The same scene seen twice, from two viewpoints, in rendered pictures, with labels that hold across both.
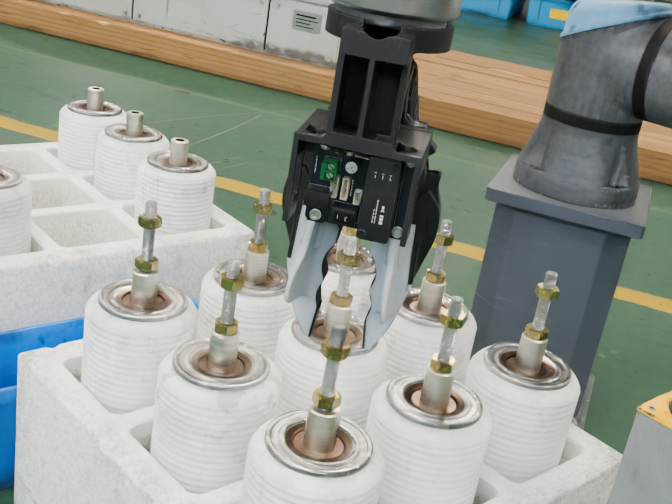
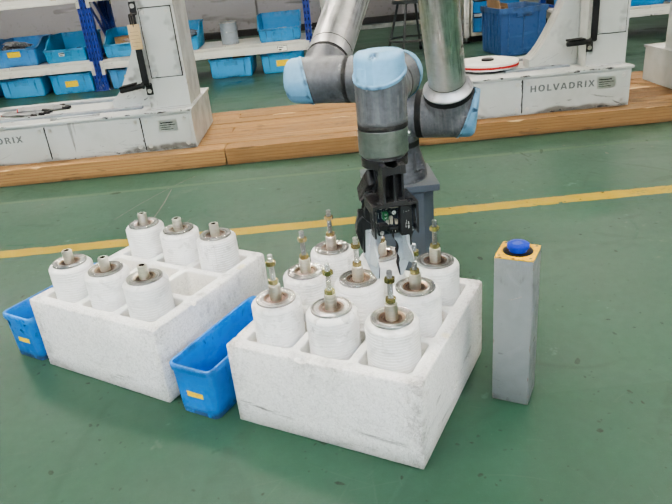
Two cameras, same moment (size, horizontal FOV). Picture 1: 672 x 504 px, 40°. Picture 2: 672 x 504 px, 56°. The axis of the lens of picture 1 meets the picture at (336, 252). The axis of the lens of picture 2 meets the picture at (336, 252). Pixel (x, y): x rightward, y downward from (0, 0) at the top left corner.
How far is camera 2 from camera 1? 0.52 m
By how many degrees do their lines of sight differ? 15
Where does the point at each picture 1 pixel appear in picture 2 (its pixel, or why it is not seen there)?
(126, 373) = (286, 330)
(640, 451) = (500, 271)
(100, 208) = (184, 271)
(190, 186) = (229, 243)
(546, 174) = not seen: hidden behind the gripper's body
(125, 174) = (185, 250)
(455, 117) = (276, 151)
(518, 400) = (440, 274)
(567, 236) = not seen: hidden behind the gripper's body
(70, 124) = (138, 236)
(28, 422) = (242, 372)
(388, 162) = (406, 206)
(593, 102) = not seen: hidden behind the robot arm
